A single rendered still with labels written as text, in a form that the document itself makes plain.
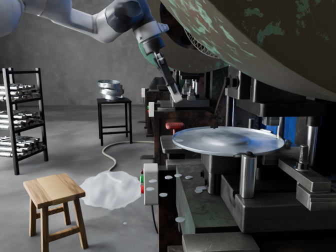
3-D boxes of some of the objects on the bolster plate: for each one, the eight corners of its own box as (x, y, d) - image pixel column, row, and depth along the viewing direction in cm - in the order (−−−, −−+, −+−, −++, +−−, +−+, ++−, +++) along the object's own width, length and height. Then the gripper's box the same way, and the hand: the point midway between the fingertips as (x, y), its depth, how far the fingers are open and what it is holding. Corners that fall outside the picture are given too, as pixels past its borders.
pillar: (277, 147, 87) (281, 101, 84) (274, 145, 89) (277, 100, 86) (284, 147, 87) (288, 101, 84) (281, 145, 89) (284, 100, 86)
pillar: (307, 166, 71) (313, 109, 68) (302, 163, 73) (307, 108, 70) (315, 166, 71) (322, 109, 68) (310, 163, 73) (316, 108, 70)
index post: (242, 198, 61) (245, 154, 59) (238, 192, 64) (240, 150, 62) (255, 198, 61) (258, 154, 59) (250, 192, 64) (253, 149, 62)
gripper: (141, 46, 109) (167, 103, 114) (141, 43, 96) (171, 107, 102) (159, 37, 109) (185, 95, 114) (162, 33, 96) (191, 98, 102)
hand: (174, 92), depth 107 cm, fingers closed
